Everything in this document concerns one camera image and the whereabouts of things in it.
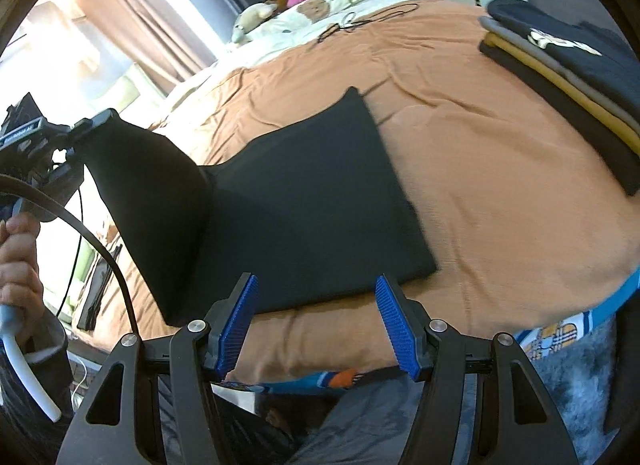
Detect white cable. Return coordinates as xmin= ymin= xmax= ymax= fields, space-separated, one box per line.
xmin=0 ymin=305 xmax=63 ymax=423

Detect bear print pillow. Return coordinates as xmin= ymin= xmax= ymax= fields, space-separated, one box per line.
xmin=225 ymin=0 xmax=386 ymax=53

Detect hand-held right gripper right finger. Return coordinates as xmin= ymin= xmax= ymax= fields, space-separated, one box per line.
xmin=375 ymin=274 xmax=583 ymax=465

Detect stack of folded clothes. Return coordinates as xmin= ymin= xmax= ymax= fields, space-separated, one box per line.
xmin=479 ymin=42 xmax=640 ymax=196

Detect black cable on bed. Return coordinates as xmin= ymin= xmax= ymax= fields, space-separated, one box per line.
xmin=317 ymin=2 xmax=418 ymax=43

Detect black printed folded garment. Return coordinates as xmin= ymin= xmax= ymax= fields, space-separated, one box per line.
xmin=487 ymin=0 xmax=640 ymax=118

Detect cream bed sheet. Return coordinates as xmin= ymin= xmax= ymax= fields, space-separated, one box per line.
xmin=162 ymin=35 xmax=321 ymax=118

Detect blue patterned bed sheet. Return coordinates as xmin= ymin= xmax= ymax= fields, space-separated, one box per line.
xmin=215 ymin=265 xmax=640 ymax=398

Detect thick black gripper cable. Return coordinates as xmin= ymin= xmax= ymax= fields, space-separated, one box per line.
xmin=0 ymin=174 xmax=141 ymax=341

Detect person's left hand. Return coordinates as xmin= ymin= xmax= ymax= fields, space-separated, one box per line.
xmin=0 ymin=215 xmax=46 ymax=316

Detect yellow folded garment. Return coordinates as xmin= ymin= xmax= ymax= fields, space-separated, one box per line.
xmin=487 ymin=35 xmax=640 ymax=156

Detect black flat object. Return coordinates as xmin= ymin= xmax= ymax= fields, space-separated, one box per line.
xmin=77 ymin=240 xmax=123 ymax=331

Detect grey folded garment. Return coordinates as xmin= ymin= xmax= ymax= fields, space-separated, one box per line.
xmin=479 ymin=16 xmax=640 ymax=140

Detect orange blanket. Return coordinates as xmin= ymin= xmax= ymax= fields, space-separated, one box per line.
xmin=95 ymin=0 xmax=640 ymax=381

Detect pink curtain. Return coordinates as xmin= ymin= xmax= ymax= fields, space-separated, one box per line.
xmin=72 ymin=0 xmax=236 ymax=96

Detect grey fluffy rug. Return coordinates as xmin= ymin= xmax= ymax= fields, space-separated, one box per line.
xmin=520 ymin=317 xmax=618 ymax=465

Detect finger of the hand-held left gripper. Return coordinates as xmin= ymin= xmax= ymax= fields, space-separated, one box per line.
xmin=70 ymin=109 xmax=121 ymax=146

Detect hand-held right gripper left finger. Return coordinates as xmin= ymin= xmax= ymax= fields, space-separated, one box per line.
xmin=55 ymin=272 xmax=261 ymax=465

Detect person's left forearm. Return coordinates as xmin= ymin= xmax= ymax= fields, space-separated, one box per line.
xmin=0 ymin=315 xmax=76 ymax=465

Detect beige plush toy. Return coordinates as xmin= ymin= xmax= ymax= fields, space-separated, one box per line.
xmin=231 ymin=2 xmax=278 ymax=43

